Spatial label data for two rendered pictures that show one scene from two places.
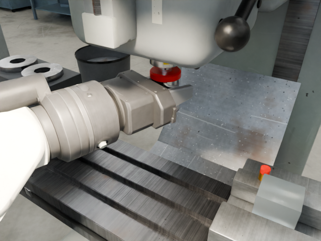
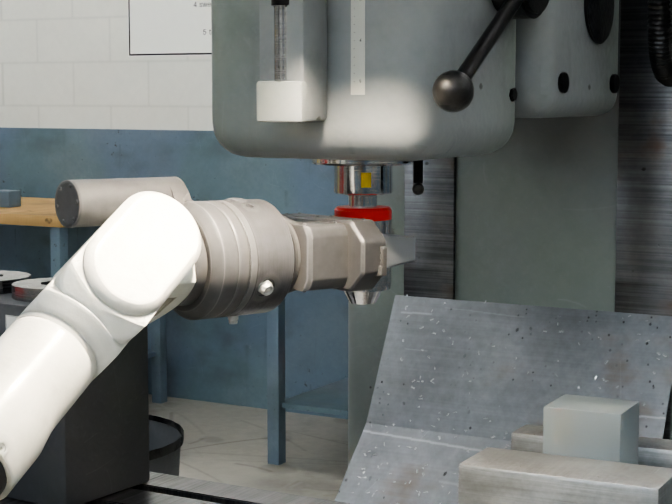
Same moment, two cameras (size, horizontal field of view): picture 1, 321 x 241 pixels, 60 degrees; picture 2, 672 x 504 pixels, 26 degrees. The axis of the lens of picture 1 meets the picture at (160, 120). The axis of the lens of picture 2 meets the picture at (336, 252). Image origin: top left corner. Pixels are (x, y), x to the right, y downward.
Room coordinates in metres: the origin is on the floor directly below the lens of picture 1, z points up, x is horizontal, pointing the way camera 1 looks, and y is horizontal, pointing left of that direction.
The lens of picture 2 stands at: (-0.80, 0.07, 1.36)
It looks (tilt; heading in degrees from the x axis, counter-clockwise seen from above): 6 degrees down; 357
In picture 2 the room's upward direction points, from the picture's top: straight up
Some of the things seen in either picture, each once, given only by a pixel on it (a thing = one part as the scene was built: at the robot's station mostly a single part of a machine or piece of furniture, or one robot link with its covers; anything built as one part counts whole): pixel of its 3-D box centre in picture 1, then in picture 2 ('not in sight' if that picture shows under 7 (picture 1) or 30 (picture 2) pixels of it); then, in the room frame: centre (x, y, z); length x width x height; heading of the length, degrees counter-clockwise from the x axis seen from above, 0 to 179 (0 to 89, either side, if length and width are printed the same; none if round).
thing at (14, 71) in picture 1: (39, 102); (23, 380); (0.62, 0.31, 1.08); 0.22 x 0.12 x 0.20; 55
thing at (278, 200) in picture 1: (276, 204); (591, 442); (0.28, -0.18, 1.10); 0.06 x 0.05 x 0.06; 60
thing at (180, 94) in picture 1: (178, 97); (388, 251); (0.36, -0.03, 1.23); 0.06 x 0.02 x 0.03; 129
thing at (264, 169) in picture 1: (264, 173); not in sight; (0.34, -0.17, 1.10); 0.02 x 0.02 x 0.03
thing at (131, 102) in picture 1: (114, 109); (277, 257); (0.33, 0.06, 1.23); 0.13 x 0.12 x 0.10; 39
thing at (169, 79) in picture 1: (165, 72); (363, 212); (0.39, -0.01, 1.26); 0.05 x 0.05 x 0.01
